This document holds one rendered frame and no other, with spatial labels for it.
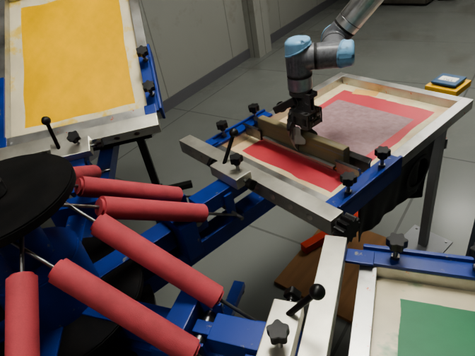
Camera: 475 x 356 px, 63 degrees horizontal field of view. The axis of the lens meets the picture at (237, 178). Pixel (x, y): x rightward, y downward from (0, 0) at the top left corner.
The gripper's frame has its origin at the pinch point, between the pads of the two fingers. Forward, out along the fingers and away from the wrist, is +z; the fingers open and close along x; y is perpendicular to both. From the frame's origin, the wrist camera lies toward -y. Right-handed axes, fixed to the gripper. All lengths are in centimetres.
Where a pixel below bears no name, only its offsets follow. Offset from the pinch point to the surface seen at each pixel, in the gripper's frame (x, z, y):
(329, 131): 19.3, 5.5, -3.0
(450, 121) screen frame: 44, 3, 29
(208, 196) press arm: -39.7, -3.0, 1.3
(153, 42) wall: 97, 29, -283
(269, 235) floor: 27, 101, -59
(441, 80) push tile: 75, 4, 10
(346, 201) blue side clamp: -15.4, 0.0, 30.3
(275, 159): -6.6, 5.5, -5.9
